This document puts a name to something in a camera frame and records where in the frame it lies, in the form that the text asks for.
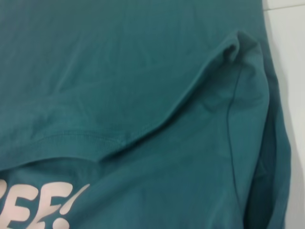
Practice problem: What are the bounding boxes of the teal blue shirt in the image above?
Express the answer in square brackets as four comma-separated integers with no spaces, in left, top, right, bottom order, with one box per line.
[0,0,293,229]

